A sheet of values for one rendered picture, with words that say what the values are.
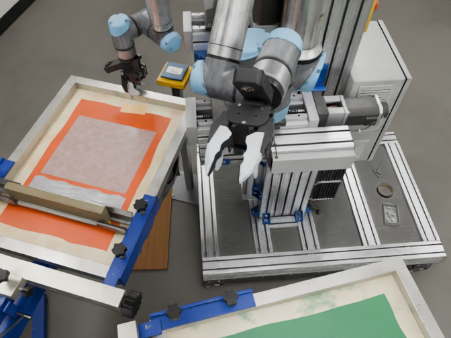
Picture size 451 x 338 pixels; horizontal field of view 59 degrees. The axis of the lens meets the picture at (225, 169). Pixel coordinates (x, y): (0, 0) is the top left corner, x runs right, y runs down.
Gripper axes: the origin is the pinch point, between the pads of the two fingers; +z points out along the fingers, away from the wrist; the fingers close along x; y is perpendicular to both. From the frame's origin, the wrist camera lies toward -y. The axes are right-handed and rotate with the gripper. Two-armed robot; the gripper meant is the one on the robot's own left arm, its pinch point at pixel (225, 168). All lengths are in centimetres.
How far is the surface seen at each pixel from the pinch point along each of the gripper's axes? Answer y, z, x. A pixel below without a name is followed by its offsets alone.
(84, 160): 62, -34, 78
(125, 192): 65, -26, 57
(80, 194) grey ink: 63, -20, 71
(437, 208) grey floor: 179, -128, -70
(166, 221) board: 156, -62, 82
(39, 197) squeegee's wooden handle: 52, -10, 76
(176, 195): 157, -82, 85
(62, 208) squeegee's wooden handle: 56, -11, 69
